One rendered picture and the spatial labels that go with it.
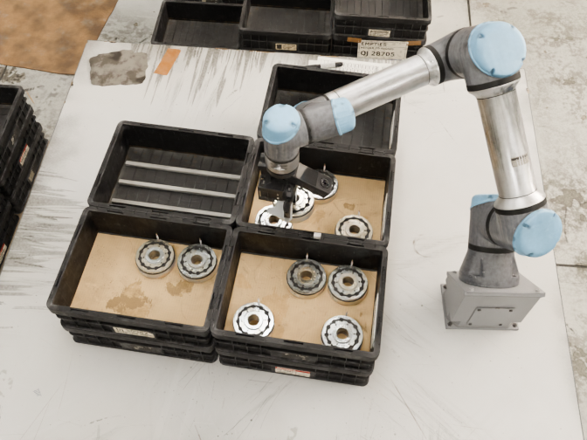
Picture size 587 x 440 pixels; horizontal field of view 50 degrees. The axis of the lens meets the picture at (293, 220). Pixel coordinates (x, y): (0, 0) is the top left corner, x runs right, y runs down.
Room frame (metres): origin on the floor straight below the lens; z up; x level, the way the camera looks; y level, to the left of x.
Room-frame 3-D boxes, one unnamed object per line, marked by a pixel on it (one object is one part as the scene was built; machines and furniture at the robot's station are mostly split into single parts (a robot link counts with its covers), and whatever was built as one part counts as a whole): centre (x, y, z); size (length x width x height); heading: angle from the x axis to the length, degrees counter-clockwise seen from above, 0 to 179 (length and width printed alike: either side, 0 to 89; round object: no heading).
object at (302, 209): (0.87, 0.00, 1.02); 0.10 x 0.10 x 0.01
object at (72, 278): (0.73, 0.37, 0.87); 0.40 x 0.30 x 0.11; 82
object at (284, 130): (0.84, 0.03, 1.31); 0.09 x 0.08 x 0.11; 112
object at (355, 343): (0.58, -0.12, 0.86); 0.10 x 0.10 x 0.01
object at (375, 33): (2.21, -0.36, 0.37); 0.40 x 0.30 x 0.45; 86
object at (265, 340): (0.67, -0.02, 0.92); 0.40 x 0.30 x 0.02; 82
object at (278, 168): (0.83, 0.03, 1.23); 0.08 x 0.08 x 0.05
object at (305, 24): (2.24, 0.04, 0.31); 0.40 x 0.30 x 0.34; 86
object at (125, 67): (1.64, 0.64, 0.71); 0.22 x 0.19 x 0.01; 86
